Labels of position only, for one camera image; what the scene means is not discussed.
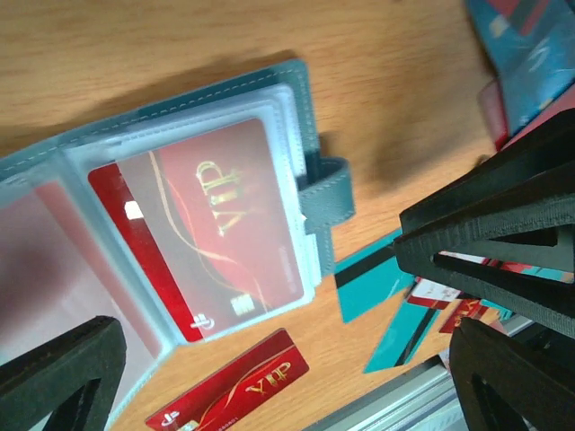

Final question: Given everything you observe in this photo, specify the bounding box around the teal card left stripe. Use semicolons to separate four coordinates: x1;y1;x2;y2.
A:
334;229;414;323

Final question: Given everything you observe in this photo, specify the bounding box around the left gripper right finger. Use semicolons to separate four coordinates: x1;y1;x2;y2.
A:
449;318;574;430

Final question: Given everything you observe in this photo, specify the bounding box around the aluminium rail platform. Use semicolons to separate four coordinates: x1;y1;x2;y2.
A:
308;356;468;430

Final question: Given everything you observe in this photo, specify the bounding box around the white card floral print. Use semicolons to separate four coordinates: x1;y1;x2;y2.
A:
406;277;461;310

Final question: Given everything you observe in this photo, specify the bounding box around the blue white card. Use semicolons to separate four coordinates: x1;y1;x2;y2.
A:
464;0;574;136

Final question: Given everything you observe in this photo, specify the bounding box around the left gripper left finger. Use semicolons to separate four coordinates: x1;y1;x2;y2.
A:
1;316;127;430

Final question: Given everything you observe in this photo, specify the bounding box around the red card bottom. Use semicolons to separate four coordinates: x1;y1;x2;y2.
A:
438;299;489;334

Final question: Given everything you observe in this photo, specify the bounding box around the teal card holder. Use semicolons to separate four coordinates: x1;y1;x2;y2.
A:
0;57;357;431

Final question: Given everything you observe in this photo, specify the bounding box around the teal card black stripe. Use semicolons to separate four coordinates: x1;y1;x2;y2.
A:
364;302;440;374

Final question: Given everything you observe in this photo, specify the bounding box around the red VIP card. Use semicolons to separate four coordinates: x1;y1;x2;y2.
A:
145;329;309;430
87;118;313;342

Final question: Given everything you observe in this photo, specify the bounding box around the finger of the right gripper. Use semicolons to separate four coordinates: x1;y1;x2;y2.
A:
400;109;574;234
394;192;574;338

